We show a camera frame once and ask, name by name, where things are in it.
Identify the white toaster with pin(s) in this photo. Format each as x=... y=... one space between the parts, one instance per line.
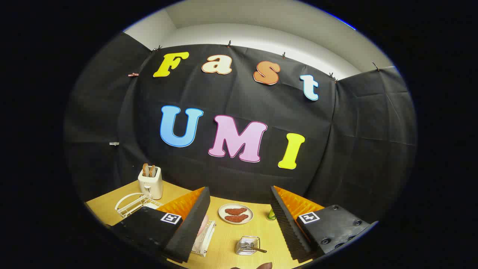
x=151 y=186

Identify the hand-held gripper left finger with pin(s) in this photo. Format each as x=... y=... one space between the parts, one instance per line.
x=192 y=228

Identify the pink plate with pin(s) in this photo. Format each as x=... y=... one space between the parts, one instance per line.
x=203 y=225

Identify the brown toast slice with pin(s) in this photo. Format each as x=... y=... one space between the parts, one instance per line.
x=145 y=170
x=152 y=171

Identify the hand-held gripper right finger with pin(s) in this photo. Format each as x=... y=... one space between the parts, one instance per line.
x=287 y=228

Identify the green label drink bottle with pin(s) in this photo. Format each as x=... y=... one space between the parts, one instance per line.
x=271 y=215

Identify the white plate with meat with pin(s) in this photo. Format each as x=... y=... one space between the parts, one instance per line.
x=221 y=213

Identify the red-brown meat piece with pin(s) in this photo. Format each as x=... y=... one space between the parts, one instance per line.
x=235 y=211
x=236 y=218

